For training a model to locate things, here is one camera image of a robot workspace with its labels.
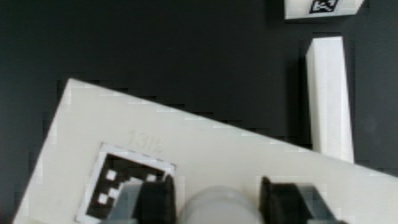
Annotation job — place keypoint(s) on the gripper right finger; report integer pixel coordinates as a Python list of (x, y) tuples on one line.
[(292, 204)]

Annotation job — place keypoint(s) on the white closed box part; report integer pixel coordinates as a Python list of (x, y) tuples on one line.
[(302, 9)]

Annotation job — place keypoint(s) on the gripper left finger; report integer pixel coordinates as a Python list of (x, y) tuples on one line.
[(146, 203)]

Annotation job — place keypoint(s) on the white left fence block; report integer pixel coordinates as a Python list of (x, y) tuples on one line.
[(329, 105)]

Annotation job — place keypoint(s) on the white cabinet body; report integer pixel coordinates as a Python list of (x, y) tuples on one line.
[(114, 125)]

